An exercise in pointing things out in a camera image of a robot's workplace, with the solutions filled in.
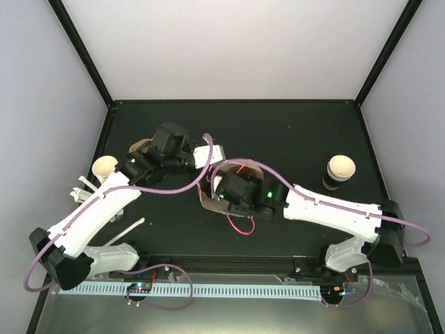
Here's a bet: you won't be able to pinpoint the cake print paper bag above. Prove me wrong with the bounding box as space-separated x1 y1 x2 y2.
197 159 264 236

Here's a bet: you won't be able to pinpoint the brown cardboard cup carrier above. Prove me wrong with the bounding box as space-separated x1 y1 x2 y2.
129 138 152 154

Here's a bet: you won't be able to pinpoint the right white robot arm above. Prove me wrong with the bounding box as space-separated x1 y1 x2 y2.
211 173 405 281

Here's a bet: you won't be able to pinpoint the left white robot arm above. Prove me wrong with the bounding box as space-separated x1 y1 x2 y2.
23 122 224 292

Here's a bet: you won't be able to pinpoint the right black paper cup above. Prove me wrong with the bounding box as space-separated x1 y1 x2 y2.
323 155 356 191

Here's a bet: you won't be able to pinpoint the white stacked paper cups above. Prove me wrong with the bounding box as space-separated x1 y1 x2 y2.
92 155 118 184

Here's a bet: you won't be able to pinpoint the small circuit board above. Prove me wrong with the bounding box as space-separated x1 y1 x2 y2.
127 283 152 293

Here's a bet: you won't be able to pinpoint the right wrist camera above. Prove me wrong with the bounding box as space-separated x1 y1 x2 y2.
213 175 223 191

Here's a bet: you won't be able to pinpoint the light blue cable duct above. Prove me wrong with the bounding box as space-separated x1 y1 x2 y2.
59 282 321 301

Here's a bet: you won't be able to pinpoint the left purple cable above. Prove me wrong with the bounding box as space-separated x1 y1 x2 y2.
23 132 215 310

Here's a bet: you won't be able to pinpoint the purple cable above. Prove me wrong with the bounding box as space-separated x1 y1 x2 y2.
210 159 432 309
23 132 215 310

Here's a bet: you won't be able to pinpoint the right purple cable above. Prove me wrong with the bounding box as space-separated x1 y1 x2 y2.
210 159 432 309

